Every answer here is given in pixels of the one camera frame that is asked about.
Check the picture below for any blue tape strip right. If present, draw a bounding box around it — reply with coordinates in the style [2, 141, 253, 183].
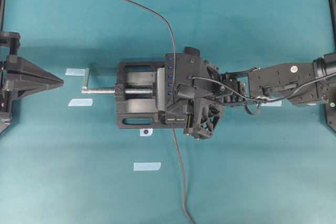
[261, 101, 282, 106]

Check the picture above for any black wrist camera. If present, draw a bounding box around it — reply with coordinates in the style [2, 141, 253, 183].
[184, 47, 200, 57]

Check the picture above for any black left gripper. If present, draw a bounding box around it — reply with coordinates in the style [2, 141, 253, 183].
[1, 31, 64, 130]

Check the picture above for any blue tape strip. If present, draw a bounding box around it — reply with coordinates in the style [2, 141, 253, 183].
[65, 68, 86, 76]
[68, 98, 93, 106]
[261, 101, 282, 106]
[133, 162, 161, 172]

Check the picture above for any blue tape strip upper left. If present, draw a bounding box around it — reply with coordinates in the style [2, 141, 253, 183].
[65, 68, 86, 76]

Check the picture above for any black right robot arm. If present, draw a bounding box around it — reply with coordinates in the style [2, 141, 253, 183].
[165, 53, 335, 140]

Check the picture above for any white sticker with dark dot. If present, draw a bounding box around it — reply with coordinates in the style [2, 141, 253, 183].
[140, 129, 153, 137]

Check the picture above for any black multiport USB hub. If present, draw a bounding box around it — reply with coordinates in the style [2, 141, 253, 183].
[164, 53, 185, 127]

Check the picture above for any black USB cable with plug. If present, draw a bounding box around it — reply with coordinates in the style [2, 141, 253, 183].
[61, 0, 177, 55]

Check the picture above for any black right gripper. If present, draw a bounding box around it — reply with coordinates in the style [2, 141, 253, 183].
[165, 54, 248, 140]

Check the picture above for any thin black camera cable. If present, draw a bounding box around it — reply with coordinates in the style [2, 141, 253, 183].
[190, 76, 297, 116]

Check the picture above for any blue tape strip bottom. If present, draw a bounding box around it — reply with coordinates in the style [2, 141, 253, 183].
[133, 162, 161, 172]

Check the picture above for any black bench vise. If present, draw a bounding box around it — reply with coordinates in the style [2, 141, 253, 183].
[81, 61, 184, 129]

